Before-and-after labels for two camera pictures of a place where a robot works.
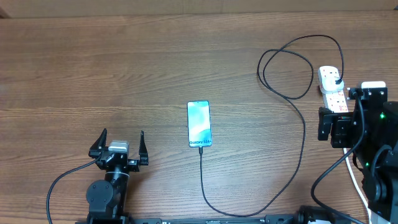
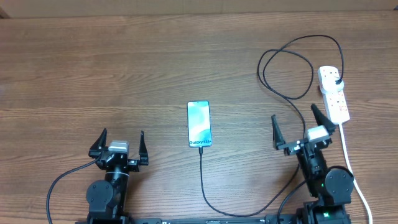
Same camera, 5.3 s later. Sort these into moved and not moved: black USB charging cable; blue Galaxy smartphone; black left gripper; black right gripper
Moved: black right gripper
Not moved: black left gripper; black USB charging cable; blue Galaxy smartphone
